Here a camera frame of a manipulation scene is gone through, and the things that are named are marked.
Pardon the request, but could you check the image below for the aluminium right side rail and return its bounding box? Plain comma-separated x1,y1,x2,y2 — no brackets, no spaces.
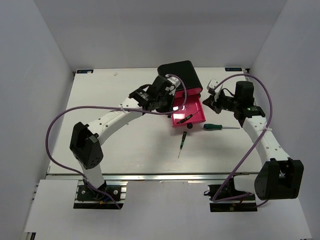
243,68,272,151

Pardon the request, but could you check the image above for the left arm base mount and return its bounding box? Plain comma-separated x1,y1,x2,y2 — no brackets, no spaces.
73,182,127,210

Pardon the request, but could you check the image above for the blue label sticker right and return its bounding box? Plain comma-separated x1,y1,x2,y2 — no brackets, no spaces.
224,67,243,72

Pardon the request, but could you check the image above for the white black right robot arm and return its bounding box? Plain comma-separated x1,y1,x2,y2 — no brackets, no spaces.
202,81,304,200

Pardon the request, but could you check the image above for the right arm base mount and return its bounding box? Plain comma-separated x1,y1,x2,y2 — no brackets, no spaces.
203,184,258,213

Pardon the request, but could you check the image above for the blue label sticker left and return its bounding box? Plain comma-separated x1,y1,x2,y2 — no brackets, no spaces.
76,69,94,74

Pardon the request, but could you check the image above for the small black green screwdriver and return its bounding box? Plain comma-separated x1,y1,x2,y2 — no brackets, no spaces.
176,110,199,124
178,131,188,158

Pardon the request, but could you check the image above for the blue label sticker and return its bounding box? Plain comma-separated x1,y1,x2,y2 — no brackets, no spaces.
224,67,243,72
76,69,94,74

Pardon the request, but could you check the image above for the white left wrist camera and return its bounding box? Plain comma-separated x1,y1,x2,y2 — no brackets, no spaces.
167,76,181,88

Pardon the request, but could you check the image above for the black drawer cabinet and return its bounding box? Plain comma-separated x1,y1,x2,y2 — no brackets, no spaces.
157,60,203,94

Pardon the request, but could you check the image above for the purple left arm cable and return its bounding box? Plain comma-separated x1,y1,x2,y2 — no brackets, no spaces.
46,73,188,210

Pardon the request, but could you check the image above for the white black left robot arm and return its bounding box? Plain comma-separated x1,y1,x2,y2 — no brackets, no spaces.
69,75,181,200

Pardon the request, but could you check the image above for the aluminium rail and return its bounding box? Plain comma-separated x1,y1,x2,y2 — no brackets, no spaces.
46,172,261,183
243,68,272,151

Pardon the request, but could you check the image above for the aluminium front rail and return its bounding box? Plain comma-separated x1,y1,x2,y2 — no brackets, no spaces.
46,172,261,183

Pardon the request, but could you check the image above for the large green handled screwdriver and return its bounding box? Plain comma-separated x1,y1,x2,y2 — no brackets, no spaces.
203,123,240,131

